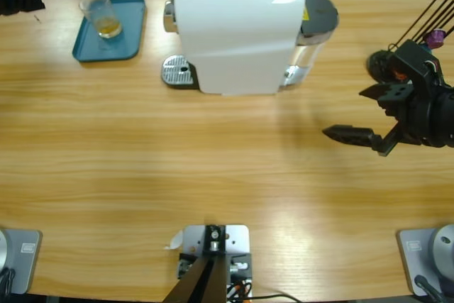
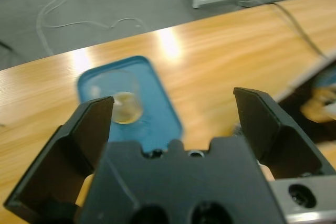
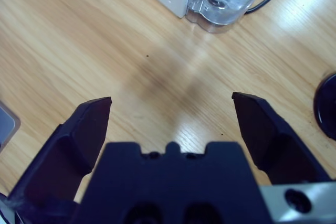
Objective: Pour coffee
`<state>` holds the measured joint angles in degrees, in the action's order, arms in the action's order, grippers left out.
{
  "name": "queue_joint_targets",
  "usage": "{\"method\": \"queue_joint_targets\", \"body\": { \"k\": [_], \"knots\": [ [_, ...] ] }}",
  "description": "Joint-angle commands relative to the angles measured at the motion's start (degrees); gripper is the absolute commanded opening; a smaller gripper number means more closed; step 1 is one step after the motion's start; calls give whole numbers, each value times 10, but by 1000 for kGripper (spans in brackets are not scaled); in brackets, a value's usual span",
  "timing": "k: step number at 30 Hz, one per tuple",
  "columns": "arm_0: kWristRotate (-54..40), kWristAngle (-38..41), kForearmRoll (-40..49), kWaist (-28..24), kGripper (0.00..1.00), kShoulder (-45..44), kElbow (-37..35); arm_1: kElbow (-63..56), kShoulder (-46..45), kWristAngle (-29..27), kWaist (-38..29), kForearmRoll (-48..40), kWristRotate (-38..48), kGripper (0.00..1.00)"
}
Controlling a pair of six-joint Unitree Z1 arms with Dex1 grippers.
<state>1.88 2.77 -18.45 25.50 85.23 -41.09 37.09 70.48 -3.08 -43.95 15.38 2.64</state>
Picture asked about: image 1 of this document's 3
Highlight clear drinking glass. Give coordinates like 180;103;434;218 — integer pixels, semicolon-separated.
78;0;123;40

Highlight orange and black cable bundle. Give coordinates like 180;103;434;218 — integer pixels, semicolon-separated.
226;279;302;303

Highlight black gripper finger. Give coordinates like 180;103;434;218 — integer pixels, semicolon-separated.
358;82;415;106
321;124;384;152

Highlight teal plastic tray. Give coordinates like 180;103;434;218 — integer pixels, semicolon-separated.
72;0;148;63

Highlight black capsule holder stand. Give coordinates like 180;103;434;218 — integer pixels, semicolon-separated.
367;0;454;84

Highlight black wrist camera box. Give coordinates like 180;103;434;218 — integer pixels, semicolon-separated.
391;39;445;88

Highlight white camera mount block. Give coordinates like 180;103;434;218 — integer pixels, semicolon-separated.
177;224;253;299

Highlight white paper label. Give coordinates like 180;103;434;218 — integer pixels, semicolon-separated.
162;230;184;251

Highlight dark camera post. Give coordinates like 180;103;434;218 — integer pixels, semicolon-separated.
165;224;228;303

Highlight black base cable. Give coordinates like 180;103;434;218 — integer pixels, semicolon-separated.
414;274;446;303
0;267;16;296

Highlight white capsule coffee machine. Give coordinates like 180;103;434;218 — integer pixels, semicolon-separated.
161;0;340;98

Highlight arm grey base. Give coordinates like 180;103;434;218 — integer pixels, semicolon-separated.
396;224;454;297
0;228;43;296

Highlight purple coffee capsule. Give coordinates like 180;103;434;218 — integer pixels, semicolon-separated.
425;28;447;50

